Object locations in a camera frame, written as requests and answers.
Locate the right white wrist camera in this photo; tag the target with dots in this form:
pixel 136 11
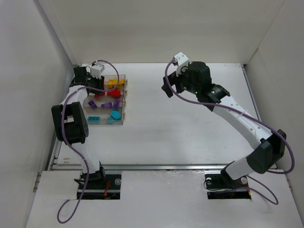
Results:
pixel 181 61

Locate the red rounded lego brick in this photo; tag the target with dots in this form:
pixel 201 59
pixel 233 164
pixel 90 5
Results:
pixel 115 94

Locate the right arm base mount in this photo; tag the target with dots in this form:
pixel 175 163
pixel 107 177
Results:
pixel 221 187

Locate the aluminium frame rail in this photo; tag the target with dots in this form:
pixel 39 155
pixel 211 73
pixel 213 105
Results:
pixel 146 167

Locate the teal square lego brick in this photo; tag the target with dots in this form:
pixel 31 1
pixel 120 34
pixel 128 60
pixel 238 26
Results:
pixel 94 119

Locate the small blue lego brick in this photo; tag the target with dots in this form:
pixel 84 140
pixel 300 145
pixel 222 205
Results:
pixel 110 120

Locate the teal round lego brick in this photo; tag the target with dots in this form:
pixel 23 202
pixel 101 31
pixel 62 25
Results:
pixel 115 114

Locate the purple lego vase piece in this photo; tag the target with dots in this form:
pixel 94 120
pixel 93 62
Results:
pixel 116 103

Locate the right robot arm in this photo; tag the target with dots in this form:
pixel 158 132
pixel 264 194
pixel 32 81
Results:
pixel 192 83

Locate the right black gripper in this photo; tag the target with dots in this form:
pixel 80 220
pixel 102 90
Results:
pixel 169 84

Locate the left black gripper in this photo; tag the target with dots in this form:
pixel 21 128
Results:
pixel 97 81

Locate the yellow lego brick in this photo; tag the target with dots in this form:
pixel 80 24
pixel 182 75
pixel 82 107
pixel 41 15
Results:
pixel 112 83

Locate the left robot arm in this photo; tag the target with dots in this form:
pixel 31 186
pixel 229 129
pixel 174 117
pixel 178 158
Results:
pixel 71 126

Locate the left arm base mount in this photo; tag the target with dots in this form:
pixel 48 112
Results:
pixel 111 185

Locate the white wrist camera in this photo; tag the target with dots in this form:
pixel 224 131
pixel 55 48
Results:
pixel 97 70
pixel 181 61

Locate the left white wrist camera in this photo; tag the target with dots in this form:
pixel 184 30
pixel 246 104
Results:
pixel 97 70

